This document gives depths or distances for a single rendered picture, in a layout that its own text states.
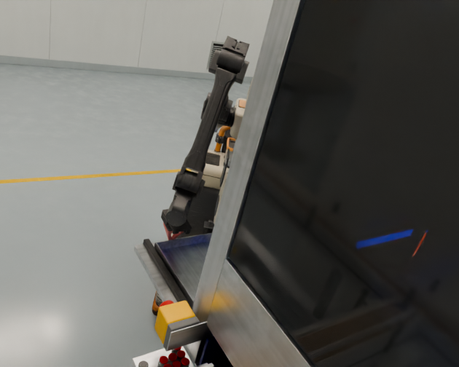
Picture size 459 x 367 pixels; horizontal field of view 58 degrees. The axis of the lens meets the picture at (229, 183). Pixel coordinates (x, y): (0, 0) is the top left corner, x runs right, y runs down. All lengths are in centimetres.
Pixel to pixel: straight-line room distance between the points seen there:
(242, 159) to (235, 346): 39
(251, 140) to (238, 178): 9
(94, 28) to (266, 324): 560
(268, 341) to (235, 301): 11
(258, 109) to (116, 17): 551
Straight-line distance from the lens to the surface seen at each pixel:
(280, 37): 72
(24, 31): 600
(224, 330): 94
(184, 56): 672
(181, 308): 100
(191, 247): 143
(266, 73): 73
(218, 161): 222
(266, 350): 83
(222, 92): 125
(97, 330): 230
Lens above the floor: 174
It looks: 27 degrees down
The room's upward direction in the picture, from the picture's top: 15 degrees clockwise
